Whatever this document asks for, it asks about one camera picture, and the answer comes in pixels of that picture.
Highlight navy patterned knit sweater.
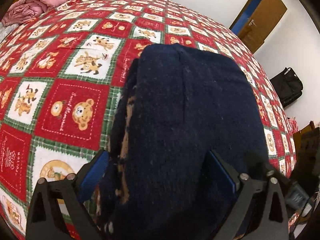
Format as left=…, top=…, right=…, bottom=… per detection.
left=99, top=44, right=268, bottom=239

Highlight brown wooden cabinet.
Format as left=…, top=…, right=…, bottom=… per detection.
left=291, top=121, right=320, bottom=196

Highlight red plaid bag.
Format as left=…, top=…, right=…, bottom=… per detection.
left=287, top=116, right=299, bottom=135

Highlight black folded stroller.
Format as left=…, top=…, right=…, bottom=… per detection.
left=270, top=68, right=303, bottom=108

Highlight red checkered bear bedspread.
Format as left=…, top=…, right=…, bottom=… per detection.
left=1, top=0, right=296, bottom=239

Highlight brown wooden door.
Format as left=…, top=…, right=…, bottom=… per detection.
left=230, top=0, right=287, bottom=53

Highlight grey floral pillow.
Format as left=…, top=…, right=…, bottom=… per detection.
left=0, top=22, right=19, bottom=42

